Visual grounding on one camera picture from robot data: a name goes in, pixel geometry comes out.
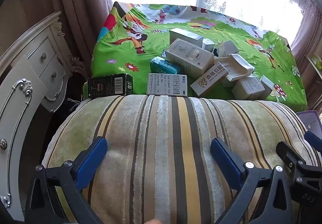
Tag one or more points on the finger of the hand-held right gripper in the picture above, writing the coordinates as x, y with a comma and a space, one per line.
314, 141
299, 171

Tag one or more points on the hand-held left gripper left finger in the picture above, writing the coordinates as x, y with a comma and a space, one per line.
91, 158

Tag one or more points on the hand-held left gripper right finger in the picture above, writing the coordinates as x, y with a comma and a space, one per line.
226, 158

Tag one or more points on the purple cardboard box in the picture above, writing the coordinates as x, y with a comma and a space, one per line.
310, 121

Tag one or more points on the white box cursive logo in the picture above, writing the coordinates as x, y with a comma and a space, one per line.
247, 88

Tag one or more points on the black and white box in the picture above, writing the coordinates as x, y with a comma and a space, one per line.
105, 85

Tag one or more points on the white box orange logo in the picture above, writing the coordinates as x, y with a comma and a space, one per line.
208, 79

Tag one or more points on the white medicine box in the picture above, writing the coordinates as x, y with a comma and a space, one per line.
166, 85

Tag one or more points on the white plastic holder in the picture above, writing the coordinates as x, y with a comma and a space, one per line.
235, 64

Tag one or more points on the white box figure drawing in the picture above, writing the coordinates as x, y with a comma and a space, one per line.
188, 55

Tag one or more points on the white spray bottle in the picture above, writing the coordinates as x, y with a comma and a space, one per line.
221, 48

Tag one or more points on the teal foil packet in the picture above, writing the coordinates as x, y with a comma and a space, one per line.
166, 65

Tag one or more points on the large plain white box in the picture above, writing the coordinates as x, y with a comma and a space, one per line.
185, 35

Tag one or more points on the striped plush sofa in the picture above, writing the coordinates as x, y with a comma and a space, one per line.
161, 151

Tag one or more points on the green tissue pack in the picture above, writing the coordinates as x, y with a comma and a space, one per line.
316, 60

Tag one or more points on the white carved panel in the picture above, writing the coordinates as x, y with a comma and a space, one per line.
15, 113

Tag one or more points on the beige patterned curtain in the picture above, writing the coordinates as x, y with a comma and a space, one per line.
307, 38

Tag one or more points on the white carved nightstand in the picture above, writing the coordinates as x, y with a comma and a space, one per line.
40, 50

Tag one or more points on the green cartoon printed cloth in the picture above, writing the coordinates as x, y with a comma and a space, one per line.
151, 38

